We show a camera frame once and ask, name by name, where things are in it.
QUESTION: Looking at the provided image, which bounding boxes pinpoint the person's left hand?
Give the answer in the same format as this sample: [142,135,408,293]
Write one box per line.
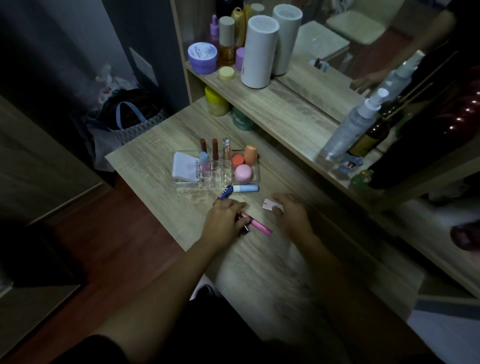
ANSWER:
[200,198,251,251]

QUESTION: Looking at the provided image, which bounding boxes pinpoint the person's right hand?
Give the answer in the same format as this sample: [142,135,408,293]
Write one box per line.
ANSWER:
[271,193,316,246]

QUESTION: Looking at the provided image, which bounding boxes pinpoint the small white case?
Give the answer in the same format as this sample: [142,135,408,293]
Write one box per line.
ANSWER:
[262,199,284,215]

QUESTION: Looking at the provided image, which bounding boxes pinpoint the pink lip gloss tube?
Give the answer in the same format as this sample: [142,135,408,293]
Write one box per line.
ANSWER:
[240,212,274,236]

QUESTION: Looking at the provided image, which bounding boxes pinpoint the person's left forearm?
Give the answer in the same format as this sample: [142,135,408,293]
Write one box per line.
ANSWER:
[88,240,226,344]

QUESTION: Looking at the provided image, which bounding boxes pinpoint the person's right forearm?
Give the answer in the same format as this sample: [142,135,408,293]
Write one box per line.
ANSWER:
[294,234,391,353]

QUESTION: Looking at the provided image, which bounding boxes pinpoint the dark blue lip balm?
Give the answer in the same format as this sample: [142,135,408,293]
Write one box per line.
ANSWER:
[214,184,235,206]

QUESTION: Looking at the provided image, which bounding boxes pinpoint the clear acrylic makeup organizer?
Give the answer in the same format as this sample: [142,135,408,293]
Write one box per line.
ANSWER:
[172,149,260,190]

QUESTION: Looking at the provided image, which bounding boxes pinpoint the round pink jar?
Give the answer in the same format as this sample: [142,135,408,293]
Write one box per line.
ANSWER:
[234,164,254,183]

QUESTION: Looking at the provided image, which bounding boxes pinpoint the black and white slipper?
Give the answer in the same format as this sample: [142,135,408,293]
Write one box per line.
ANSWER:
[189,283,217,303]

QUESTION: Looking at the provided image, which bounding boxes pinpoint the white compact case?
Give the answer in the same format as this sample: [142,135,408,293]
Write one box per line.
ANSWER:
[171,151,200,183]

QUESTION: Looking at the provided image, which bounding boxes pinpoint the small blue figurine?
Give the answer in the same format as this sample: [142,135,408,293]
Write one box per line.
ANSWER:
[335,155,363,179]

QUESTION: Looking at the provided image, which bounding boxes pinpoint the small green figurine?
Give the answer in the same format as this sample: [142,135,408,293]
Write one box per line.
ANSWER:
[350,169,375,190]

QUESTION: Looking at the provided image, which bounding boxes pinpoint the wooden vanity shelf unit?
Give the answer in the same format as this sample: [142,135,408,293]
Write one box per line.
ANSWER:
[170,0,480,301]

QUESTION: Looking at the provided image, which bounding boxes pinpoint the green jar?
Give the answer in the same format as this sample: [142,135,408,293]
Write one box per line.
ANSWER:
[230,106,256,131]

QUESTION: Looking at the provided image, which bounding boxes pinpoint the clear spray bottle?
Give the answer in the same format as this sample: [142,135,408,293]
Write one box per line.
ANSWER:
[321,88,391,161]

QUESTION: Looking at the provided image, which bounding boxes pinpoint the person's black shorts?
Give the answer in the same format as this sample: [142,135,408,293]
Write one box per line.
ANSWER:
[50,296,443,364]

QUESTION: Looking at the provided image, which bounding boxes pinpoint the dark amber glass bottle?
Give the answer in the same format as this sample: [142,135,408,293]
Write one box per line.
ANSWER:
[348,115,393,158]

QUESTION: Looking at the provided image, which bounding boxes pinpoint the yellow-lidded jar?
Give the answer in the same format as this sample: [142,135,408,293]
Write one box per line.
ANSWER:
[204,85,230,116]

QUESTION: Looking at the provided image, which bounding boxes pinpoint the mirror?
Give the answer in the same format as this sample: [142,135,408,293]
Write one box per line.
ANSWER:
[271,0,480,126]

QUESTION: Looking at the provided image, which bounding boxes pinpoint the white plastic bag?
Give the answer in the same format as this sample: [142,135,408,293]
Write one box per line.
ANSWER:
[85,64,130,174]

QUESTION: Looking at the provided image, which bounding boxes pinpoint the white cylindrical device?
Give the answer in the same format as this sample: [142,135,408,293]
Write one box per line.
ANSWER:
[240,15,280,89]

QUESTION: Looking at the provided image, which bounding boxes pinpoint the dark red glossy object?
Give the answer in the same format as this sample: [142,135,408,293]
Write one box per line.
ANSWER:
[367,67,480,191]

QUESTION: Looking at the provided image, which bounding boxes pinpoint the purple cream jar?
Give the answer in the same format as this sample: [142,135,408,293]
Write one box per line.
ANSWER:
[187,42,219,75]

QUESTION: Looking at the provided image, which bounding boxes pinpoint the amber bottle with beige cap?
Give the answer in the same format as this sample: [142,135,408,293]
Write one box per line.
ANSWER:
[218,16,236,68]

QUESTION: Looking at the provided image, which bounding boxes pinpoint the yellow bottle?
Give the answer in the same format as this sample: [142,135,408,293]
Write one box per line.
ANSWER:
[230,7,247,39]

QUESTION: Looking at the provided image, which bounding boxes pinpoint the light wooden furniture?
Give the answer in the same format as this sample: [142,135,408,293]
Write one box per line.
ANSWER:
[0,94,114,226]

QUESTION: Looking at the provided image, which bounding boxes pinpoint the black bottle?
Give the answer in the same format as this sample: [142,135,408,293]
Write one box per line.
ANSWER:
[217,0,245,18]

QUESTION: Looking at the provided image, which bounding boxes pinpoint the woven bag with blue handle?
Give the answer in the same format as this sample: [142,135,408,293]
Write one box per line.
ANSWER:
[88,89,168,148]

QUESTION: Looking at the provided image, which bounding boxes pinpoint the white wall plate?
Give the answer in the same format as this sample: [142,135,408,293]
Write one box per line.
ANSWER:
[129,47,158,87]

